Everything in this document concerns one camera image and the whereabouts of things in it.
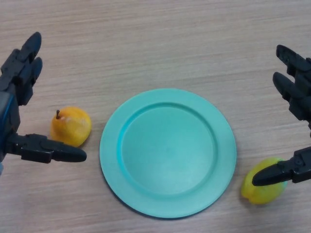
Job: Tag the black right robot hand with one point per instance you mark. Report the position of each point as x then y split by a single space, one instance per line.
301 102

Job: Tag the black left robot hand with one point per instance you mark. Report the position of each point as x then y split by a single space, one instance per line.
9 109

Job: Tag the yellow pear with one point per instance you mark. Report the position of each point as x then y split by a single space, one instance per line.
70 126

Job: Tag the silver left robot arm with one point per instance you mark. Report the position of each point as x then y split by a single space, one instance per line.
1 168

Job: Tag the green round plate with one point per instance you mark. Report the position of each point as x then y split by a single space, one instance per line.
167 155

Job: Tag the yellow green starfruit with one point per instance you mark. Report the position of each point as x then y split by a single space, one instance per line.
262 194

